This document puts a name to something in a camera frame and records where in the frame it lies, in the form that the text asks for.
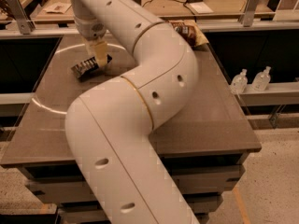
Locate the brown sea salt chip bag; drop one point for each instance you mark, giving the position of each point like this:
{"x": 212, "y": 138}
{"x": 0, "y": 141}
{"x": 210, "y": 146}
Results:
{"x": 190, "y": 31}

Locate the grey drawer cabinet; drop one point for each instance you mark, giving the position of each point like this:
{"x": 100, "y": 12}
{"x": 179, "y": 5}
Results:
{"x": 201, "y": 180}

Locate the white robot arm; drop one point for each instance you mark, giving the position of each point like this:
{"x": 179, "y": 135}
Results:
{"x": 108, "y": 126}

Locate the brown paper envelope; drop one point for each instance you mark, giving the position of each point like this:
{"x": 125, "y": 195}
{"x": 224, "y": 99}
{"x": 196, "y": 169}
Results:
{"x": 58, "y": 8}

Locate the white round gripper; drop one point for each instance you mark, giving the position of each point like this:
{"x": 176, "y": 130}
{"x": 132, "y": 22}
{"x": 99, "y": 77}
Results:
{"x": 91, "y": 31}

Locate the dark rxbar chocolate wrapper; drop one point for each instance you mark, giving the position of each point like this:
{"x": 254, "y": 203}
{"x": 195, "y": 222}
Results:
{"x": 86, "y": 67}

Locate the clear sanitizer bottle right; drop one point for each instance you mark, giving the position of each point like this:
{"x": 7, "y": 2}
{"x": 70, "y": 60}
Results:
{"x": 262, "y": 79}

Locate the clear sanitizer bottle left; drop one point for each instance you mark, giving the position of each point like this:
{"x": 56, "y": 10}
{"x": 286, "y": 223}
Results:
{"x": 239, "y": 82}

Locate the right metal bracket post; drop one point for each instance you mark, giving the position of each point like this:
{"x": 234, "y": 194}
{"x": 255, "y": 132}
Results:
{"x": 247, "y": 17}

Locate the white paper sheet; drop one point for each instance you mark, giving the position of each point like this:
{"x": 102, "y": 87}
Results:
{"x": 201, "y": 8}

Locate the clear sanitizer bottle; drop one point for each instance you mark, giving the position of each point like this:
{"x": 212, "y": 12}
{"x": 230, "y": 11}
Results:
{"x": 239, "y": 82}
{"x": 262, "y": 79}

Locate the left metal bracket post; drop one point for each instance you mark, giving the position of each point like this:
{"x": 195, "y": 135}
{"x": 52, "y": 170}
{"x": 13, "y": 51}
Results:
{"x": 14, "y": 9}

